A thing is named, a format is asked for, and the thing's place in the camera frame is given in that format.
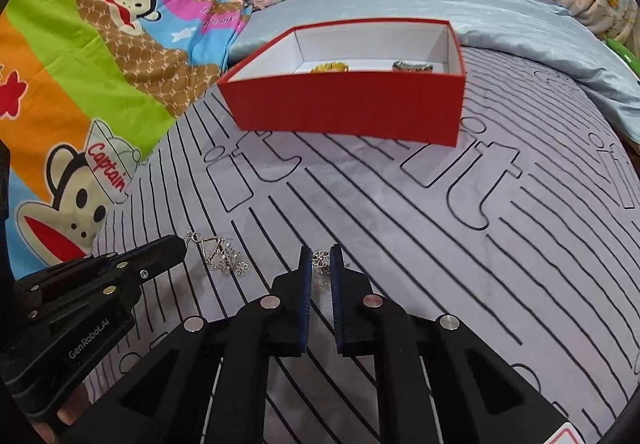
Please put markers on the person's left hand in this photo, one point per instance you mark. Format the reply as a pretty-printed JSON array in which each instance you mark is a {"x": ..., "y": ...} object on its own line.
[{"x": 75, "y": 406}]

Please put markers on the red cardboard box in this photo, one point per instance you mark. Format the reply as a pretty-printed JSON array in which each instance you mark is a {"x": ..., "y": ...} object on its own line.
[{"x": 350, "y": 104}]

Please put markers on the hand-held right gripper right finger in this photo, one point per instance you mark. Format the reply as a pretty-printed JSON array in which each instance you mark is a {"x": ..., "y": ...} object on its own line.
[{"x": 336, "y": 299}]

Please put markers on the small silver flower jewelry piece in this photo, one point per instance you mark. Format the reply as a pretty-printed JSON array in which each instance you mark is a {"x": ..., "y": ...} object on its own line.
[{"x": 320, "y": 260}]

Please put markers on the green object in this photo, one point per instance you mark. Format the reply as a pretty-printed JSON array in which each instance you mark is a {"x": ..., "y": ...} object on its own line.
[{"x": 622, "y": 52}]

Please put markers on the colourful monkey printed blanket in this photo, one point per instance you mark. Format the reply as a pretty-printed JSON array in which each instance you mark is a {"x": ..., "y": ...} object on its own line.
[{"x": 75, "y": 74}]

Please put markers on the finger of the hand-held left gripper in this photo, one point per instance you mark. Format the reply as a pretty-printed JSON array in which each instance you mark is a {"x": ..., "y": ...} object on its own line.
[
  {"x": 165, "y": 249},
  {"x": 125, "y": 286}
]

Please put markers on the light blue satin quilt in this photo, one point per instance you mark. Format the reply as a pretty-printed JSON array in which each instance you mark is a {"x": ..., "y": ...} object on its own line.
[{"x": 500, "y": 14}]

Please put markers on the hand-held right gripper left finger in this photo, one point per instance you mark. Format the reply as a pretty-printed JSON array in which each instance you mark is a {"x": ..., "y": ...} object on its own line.
[{"x": 303, "y": 299}]

